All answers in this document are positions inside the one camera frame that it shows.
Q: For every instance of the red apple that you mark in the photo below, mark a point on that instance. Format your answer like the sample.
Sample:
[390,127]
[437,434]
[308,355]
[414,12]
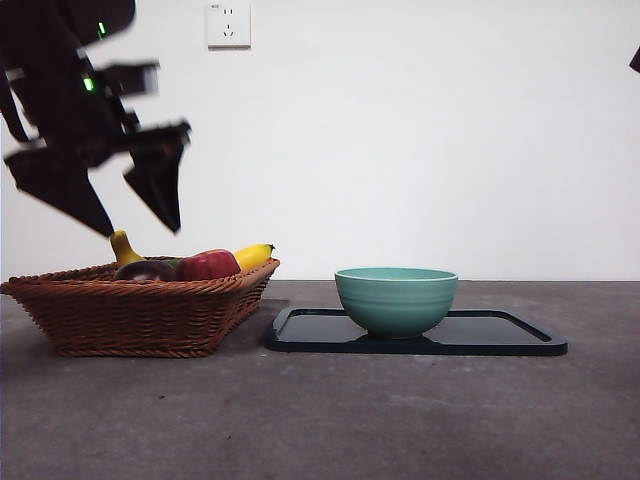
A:
[207,267]

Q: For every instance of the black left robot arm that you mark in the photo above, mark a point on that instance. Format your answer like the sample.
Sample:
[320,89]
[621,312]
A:
[40,30]

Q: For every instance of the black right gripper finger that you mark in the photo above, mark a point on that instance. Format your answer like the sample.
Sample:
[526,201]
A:
[636,61]

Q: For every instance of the white wall socket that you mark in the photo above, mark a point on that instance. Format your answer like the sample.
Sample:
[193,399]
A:
[229,25]

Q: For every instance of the dark purple plum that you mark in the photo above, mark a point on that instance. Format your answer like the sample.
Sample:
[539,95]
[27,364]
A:
[145,271]

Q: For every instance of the yellow banana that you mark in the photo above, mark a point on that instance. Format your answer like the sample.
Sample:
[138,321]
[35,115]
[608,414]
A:
[125,252]

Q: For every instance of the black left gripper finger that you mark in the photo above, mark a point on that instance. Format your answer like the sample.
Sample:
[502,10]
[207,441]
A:
[160,185]
[65,190]

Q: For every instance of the brown wicker basket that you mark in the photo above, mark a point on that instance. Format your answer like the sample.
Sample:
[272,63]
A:
[130,320]

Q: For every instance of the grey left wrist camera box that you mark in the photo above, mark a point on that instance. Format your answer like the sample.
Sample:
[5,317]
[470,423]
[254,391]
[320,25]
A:
[132,80]

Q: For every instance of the teal ribbed bowl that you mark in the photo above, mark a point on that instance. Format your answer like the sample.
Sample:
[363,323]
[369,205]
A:
[397,305]

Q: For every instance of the green fruit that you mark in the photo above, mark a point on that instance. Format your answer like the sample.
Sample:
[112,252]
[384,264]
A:
[172,263]

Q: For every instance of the black rectangular tray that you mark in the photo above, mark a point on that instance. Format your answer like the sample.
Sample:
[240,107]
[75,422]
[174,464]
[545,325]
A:
[310,335]

